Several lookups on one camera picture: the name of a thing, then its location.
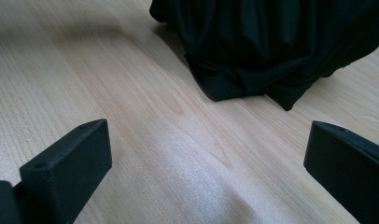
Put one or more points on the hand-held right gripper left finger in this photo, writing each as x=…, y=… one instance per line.
x=69, y=165

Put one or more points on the black cloth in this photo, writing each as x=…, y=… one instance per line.
x=265, y=46

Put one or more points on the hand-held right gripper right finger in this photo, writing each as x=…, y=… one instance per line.
x=349, y=168

